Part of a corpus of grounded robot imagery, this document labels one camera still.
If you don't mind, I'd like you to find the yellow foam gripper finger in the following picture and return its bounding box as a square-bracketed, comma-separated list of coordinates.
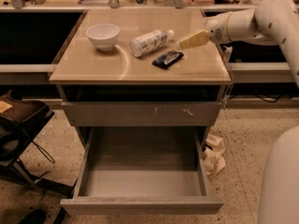
[178, 30, 210, 49]

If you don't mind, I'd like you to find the clear plastic water bottle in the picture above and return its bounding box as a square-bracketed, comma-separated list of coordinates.
[129, 30, 174, 58]

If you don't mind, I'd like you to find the open grey middle drawer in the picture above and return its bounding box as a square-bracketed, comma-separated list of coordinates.
[61, 127, 223, 215]

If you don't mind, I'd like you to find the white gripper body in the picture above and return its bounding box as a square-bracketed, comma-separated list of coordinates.
[206, 13, 230, 44]

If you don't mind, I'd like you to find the grey top drawer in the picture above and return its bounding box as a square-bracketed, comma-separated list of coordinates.
[60, 85, 223, 127]

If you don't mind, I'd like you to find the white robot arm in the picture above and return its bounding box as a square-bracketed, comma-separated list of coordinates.
[178, 0, 299, 224]

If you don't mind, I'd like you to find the white ceramic bowl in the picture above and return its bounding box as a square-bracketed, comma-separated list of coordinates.
[86, 23, 120, 51]

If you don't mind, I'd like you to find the grey drawer cabinet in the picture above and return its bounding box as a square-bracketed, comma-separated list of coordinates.
[49, 8, 234, 217]

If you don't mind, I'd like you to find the crumpled beige cloth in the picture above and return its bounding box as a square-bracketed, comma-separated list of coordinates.
[203, 134, 226, 176]

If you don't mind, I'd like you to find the black chair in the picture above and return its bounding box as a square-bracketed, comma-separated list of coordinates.
[0, 91, 73, 196]

